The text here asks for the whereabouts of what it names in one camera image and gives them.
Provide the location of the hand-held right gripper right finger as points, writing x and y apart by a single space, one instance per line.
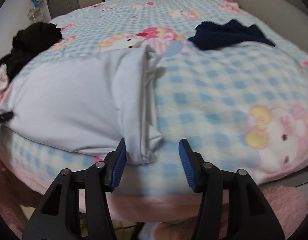
187 165

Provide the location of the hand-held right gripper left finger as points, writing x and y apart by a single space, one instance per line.
120 165

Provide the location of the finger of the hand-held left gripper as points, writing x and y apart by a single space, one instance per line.
3 118

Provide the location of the white shirt with navy trim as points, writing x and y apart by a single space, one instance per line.
69 105

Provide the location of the black garment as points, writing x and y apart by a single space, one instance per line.
16 60

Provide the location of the blue checked printed blanket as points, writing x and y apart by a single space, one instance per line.
219 92

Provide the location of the pink fluffy rug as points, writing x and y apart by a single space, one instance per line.
286 200

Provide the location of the white shelf rack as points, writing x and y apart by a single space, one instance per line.
36 16

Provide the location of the red and blue plush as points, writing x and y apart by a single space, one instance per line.
35 0

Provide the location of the navy cloth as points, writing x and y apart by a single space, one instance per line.
219 36

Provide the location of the grey padded bed headboard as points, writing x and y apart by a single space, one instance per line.
269 10

